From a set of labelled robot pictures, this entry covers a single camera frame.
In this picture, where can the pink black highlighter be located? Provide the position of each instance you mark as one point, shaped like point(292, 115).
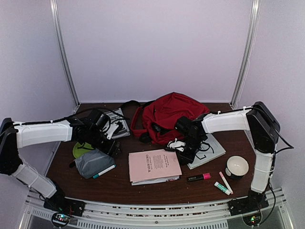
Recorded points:
point(199, 177)

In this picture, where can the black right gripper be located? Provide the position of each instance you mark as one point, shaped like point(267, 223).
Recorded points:
point(189, 158)

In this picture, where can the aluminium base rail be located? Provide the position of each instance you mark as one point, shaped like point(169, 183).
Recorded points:
point(205, 215)

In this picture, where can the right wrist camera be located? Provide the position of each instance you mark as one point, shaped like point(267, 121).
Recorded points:
point(175, 145)

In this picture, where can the teal white marker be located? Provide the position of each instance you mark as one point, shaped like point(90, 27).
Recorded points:
point(104, 171)

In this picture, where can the green white glue stick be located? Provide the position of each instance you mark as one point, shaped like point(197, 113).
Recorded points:
point(222, 188)

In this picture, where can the right aluminium corner post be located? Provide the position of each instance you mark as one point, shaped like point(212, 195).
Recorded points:
point(250, 39)

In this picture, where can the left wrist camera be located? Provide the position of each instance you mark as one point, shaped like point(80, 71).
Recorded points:
point(114, 130)

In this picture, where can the black white magazine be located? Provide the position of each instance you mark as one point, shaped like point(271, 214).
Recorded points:
point(115, 118)

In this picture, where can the aluminium corner post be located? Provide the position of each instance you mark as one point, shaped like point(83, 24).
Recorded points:
point(250, 39)
point(63, 54)

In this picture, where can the pink white pen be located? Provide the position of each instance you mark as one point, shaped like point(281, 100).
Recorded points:
point(225, 182)

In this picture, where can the green plate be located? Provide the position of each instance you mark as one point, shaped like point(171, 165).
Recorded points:
point(80, 149)

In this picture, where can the white dark bowl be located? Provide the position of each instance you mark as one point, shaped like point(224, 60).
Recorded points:
point(236, 167)

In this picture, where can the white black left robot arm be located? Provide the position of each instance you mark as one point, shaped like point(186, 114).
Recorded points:
point(96, 129)

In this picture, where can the grey pencil pouch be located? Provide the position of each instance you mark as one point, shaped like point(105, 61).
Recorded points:
point(91, 163)

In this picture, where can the red student backpack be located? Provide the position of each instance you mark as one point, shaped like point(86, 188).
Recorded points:
point(154, 121)

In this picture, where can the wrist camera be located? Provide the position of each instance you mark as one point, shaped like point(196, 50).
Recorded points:
point(114, 130)
point(175, 145)

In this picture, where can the left aluminium corner post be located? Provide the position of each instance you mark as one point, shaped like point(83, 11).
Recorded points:
point(63, 54)

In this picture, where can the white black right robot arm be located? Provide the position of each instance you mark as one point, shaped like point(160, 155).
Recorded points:
point(257, 119)

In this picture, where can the pink Warm Chord book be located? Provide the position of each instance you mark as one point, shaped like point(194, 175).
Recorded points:
point(151, 167)

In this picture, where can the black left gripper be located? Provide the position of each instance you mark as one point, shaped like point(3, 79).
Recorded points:
point(111, 150)

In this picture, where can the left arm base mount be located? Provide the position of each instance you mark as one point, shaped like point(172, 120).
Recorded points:
point(69, 207)

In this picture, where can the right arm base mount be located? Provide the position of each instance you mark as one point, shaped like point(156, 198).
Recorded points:
point(246, 205)

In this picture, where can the grey Great Gatsby book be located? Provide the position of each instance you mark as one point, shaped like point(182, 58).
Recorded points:
point(210, 149)

